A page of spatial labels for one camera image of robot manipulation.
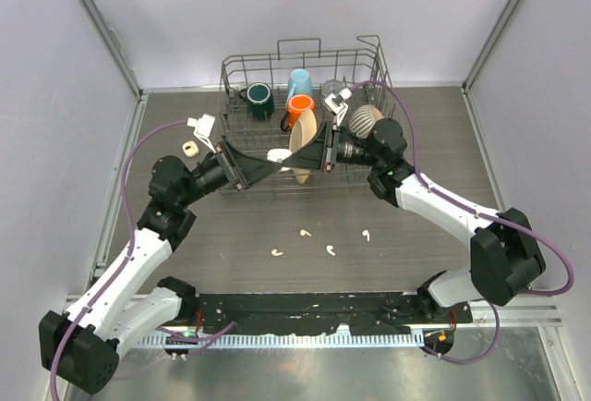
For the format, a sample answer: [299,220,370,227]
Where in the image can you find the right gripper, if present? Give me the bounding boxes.
[283,121,382,173]

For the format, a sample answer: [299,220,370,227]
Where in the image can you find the beige oval plate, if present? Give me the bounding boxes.
[289,110,318,185]

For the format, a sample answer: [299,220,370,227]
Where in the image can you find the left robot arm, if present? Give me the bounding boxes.
[39,141,282,397]

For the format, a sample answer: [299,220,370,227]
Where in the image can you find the striped ceramic bowl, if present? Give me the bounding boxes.
[348,104,384,139]

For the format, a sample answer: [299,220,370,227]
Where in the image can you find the light blue cup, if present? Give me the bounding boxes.
[287,68,313,100]

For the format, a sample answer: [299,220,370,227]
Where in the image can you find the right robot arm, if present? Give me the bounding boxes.
[283,118,546,322]

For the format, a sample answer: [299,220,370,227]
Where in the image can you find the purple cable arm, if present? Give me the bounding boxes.
[48,118,195,401]
[345,79,576,365]

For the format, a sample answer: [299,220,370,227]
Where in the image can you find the dark green mug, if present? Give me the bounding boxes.
[238,82,275,120]

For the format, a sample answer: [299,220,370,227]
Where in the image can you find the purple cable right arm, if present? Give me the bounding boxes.
[345,79,576,365]

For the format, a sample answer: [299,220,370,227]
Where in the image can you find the white slotted cable duct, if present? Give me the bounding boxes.
[138,330,425,351]

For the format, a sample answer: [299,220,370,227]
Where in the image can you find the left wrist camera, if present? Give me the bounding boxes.
[187,114,216,152]

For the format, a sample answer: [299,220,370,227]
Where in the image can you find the clear glass cup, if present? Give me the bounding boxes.
[320,79,345,97]

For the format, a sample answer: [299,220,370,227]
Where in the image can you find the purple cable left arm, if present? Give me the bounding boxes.
[48,118,195,401]

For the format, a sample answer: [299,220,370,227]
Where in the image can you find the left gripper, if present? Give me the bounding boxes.
[178,140,281,207]

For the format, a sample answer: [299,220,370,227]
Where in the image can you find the beige earbud charging case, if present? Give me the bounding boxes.
[182,140,199,158]

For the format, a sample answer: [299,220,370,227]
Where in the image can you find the grey wire dish rack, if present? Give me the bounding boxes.
[220,35,398,195]

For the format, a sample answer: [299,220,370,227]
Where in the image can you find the orange mug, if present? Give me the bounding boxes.
[280,94,316,132]

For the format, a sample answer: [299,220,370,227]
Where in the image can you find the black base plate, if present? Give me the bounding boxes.
[193,292,473,336]

